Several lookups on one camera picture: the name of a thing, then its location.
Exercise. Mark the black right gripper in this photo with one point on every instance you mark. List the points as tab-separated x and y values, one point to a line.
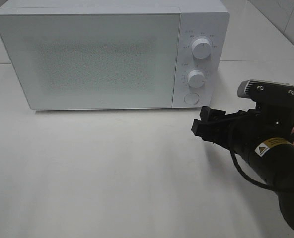
244	129

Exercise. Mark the round white door button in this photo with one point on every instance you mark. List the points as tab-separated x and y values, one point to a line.
191	99

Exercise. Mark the white microwave door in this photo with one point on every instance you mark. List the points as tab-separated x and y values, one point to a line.
70	62

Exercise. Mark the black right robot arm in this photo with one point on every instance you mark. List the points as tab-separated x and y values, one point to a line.
270	166

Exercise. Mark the lower white timer knob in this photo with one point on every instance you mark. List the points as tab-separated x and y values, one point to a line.
196	78

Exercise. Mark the upper white control knob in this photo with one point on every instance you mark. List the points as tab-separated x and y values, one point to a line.
201	47

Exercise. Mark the white microwave oven body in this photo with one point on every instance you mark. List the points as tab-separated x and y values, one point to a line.
208	18

